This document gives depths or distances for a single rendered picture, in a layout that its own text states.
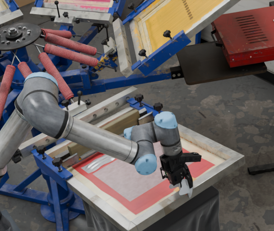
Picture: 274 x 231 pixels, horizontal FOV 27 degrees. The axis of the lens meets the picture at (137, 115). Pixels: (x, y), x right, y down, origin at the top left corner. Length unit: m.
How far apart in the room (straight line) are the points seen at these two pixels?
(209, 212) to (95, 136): 0.87
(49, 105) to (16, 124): 0.20
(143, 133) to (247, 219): 1.79
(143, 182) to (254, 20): 1.41
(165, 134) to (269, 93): 2.74
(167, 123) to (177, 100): 2.69
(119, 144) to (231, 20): 1.70
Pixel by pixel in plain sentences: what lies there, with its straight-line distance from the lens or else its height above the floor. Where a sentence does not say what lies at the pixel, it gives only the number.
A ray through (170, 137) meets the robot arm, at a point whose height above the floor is 1.43.
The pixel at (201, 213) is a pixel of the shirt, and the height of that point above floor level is 0.89.
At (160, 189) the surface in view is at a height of 1.10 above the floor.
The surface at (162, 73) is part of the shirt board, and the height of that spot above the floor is 0.92.
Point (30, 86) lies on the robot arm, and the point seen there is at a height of 1.73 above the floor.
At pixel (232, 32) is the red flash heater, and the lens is 3.31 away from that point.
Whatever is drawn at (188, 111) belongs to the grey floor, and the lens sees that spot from 4.56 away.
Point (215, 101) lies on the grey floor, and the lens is 4.65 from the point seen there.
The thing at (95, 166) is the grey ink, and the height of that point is 1.05.
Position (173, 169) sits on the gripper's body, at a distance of 2.13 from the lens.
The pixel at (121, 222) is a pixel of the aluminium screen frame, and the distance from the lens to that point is 2.16.
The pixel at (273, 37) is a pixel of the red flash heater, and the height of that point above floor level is 1.10.
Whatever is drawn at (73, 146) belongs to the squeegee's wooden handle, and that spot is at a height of 1.13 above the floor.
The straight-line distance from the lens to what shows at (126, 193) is 2.35.
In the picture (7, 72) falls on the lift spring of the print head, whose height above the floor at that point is 1.21.
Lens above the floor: 2.71
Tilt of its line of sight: 36 degrees down
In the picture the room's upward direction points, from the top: 9 degrees counter-clockwise
